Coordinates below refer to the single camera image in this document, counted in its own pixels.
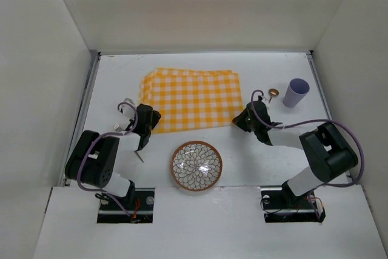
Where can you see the copper fork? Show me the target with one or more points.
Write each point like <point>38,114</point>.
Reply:
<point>129,143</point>

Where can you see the yellow white checkered cloth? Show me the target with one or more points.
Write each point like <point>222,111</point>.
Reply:
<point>192,99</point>

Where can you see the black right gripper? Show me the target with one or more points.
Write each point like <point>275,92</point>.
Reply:
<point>244,120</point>

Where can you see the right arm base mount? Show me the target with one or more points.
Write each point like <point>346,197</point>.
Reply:
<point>278,209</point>

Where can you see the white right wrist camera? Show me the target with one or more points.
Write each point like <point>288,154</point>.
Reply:
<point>265,101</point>

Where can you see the patterned ceramic bowl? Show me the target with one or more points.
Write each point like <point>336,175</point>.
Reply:
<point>196,166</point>

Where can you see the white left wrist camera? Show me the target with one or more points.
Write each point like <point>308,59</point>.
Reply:
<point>127,108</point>

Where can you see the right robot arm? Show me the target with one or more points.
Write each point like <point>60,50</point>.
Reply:
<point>328,154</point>

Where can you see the lilac plastic cup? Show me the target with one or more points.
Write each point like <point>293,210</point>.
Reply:
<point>297,89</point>

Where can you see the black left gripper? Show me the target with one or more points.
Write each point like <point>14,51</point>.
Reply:
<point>152,118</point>

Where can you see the copper spoon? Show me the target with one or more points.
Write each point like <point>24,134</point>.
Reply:
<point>273,93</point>

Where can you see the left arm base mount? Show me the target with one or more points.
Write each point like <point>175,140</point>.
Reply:
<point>139,211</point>

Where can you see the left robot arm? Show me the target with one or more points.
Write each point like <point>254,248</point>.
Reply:
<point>92,161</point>

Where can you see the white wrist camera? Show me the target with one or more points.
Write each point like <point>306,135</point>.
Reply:
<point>127,108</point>
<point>265,101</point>

